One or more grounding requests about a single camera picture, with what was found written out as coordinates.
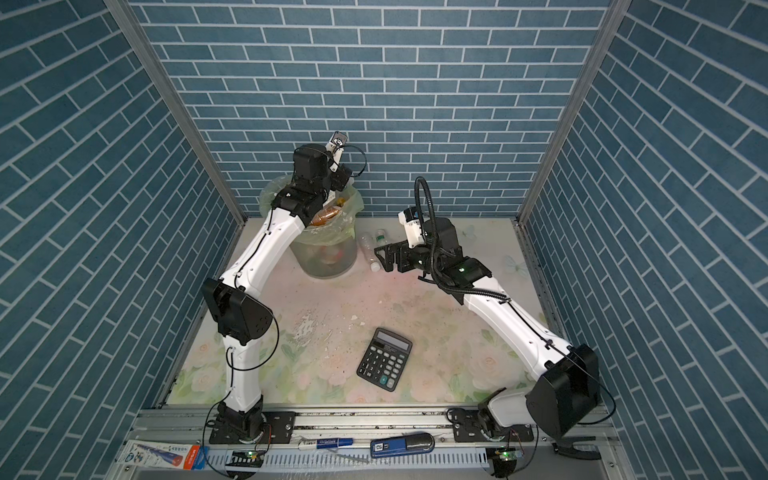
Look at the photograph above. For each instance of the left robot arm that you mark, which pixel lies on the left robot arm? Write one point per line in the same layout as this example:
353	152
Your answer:
233	299

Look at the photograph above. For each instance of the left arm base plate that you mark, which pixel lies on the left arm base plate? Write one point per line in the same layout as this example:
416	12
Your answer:
261	428

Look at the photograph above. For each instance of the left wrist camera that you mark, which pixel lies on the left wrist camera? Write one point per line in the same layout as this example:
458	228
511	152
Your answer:
335	146

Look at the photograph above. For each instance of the black spare gripper finger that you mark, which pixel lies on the black spare gripper finger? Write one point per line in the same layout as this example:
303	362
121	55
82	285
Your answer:
586	452

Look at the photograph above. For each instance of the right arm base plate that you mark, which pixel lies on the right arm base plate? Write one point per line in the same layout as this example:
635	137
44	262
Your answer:
468	427

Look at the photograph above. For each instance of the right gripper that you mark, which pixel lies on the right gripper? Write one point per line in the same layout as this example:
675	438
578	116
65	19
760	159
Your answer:
404	249

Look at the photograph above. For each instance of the clear bottle white cap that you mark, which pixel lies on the clear bottle white cap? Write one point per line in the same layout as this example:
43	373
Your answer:
367	247

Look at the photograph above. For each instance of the white slotted cable duct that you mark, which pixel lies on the white slotted cable duct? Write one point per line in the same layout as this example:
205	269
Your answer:
308	461

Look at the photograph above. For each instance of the brown cafe bottle white swirl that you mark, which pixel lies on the brown cafe bottle white swirl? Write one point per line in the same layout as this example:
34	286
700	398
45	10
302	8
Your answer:
329	212

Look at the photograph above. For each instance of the aluminium frame rail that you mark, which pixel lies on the aluminium frame rail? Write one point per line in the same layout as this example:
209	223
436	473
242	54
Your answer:
530	460

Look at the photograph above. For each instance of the clear bottle green cap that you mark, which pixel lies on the clear bottle green cap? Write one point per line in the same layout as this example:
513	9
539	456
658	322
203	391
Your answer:
381	237

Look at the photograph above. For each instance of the black desk calculator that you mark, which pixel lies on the black desk calculator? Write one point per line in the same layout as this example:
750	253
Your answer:
384	359

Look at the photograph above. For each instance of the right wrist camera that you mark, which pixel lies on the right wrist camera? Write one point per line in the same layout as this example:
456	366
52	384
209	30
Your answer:
411	220

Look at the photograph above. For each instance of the blue box cutter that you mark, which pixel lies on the blue box cutter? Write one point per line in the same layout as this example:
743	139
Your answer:
403	445

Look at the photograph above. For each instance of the toothpaste box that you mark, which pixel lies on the toothpaste box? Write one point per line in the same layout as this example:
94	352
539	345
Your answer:
162	455

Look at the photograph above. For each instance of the grey mesh waste bin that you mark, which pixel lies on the grey mesh waste bin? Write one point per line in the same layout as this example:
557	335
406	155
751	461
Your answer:
324	262

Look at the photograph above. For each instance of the blue marker pen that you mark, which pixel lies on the blue marker pen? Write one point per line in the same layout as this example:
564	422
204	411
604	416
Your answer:
325	443

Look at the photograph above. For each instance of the green plastic bin liner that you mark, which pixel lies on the green plastic bin liner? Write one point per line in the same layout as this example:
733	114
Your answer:
335	230

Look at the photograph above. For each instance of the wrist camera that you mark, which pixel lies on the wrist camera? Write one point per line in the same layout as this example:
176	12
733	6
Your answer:
411	220
335	146

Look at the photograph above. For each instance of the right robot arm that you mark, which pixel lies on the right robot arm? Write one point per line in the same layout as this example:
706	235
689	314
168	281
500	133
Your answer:
567	386

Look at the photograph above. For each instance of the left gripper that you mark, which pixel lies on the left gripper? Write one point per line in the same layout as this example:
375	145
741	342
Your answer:
336	179

